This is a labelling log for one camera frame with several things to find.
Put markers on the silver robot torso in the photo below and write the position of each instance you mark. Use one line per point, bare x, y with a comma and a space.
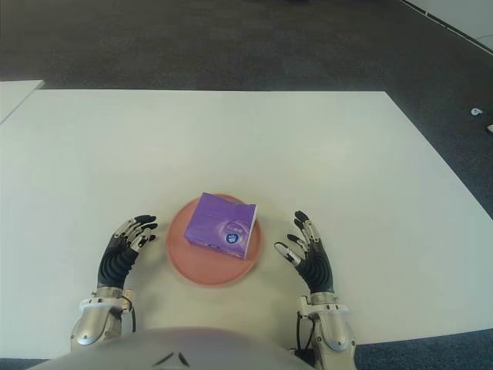
173, 348

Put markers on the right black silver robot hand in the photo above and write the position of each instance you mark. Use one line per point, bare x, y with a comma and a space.
317, 270

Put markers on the pink round plate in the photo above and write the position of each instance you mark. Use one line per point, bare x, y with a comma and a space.
208, 271

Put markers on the white side table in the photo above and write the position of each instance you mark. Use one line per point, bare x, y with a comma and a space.
17, 98

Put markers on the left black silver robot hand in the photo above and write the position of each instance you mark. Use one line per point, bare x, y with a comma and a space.
113, 266

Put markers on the small white floor object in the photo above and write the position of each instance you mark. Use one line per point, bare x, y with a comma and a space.
476, 111

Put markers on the purple tissue paper pack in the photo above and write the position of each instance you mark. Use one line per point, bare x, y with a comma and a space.
215, 223

